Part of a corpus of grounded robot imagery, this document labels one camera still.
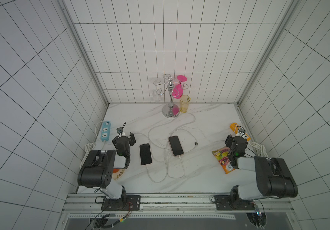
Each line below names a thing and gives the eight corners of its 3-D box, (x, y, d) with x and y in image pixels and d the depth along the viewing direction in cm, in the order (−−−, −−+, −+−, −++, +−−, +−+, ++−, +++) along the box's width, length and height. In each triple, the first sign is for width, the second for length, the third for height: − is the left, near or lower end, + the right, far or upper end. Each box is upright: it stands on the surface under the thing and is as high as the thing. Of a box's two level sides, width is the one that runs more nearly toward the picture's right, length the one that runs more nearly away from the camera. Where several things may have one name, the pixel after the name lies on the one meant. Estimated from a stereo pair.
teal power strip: (101, 142, 98) (100, 140, 96) (103, 123, 109) (101, 121, 107) (110, 140, 99) (108, 138, 97) (110, 122, 110) (109, 120, 107)
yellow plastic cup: (179, 113, 115) (180, 102, 105) (178, 106, 121) (179, 94, 111) (188, 113, 115) (191, 102, 105) (187, 106, 121) (189, 94, 111)
